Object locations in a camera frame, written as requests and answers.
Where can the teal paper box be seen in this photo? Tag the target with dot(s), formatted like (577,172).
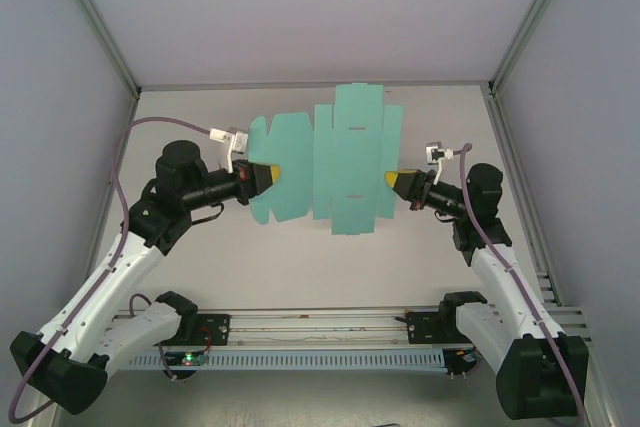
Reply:
(345,167)

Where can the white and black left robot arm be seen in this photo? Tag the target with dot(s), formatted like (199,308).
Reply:
(110,292)

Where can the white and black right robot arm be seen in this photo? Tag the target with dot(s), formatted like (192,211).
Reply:
(492,287)

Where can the small circuit board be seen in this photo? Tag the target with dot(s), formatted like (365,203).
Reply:
(467,356)

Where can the circuit board with green light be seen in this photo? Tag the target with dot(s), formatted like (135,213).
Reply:
(180,359)

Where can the aluminium table side rail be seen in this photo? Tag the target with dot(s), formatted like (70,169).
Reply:
(507,147)
(127,122)

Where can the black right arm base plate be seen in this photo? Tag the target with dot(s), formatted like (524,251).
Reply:
(422,329)

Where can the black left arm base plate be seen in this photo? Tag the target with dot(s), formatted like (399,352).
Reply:
(215,322)

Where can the aluminium mounting rail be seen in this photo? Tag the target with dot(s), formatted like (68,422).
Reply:
(310,324)

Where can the aluminium frame post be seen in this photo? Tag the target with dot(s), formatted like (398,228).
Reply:
(535,17)
(97,17)

